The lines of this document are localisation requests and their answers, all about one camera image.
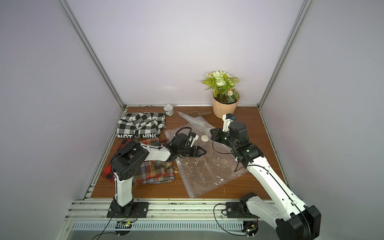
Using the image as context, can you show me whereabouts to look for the clear plastic vacuum bag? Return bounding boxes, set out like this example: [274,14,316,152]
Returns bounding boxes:
[176,112,247,198]

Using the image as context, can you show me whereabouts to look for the multicolour tartan shirt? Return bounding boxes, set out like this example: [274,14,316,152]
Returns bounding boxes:
[128,137,176,186]

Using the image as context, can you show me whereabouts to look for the black white checked shirt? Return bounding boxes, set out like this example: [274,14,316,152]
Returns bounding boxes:
[116,112,166,139]

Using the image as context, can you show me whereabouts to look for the red black checked shirt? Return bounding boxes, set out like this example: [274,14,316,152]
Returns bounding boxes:
[101,139,131,182]

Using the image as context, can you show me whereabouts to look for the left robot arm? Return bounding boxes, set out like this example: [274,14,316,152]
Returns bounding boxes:
[110,134,207,208]

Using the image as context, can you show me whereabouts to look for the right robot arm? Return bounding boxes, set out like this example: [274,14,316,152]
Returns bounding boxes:
[210,119,322,240]

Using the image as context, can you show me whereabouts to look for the brown plastic scoop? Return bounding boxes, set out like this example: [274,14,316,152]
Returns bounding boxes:
[186,111,212,120]

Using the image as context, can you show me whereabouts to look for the small labelled tin can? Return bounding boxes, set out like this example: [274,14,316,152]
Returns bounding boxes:
[164,105,174,117]

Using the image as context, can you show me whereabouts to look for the potted artificial flower plant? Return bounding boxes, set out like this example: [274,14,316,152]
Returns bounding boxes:
[201,71,241,119]

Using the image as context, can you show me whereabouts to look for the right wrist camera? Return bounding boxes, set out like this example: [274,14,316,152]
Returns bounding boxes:
[222,113,237,132]

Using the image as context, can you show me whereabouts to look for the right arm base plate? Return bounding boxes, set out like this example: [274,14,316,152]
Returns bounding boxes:
[225,202,257,219]

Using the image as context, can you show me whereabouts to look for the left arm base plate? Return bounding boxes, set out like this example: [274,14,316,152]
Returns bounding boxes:
[107,201,149,218]

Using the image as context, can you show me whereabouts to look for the aluminium rail frame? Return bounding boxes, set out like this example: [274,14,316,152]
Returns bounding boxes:
[55,198,266,240]

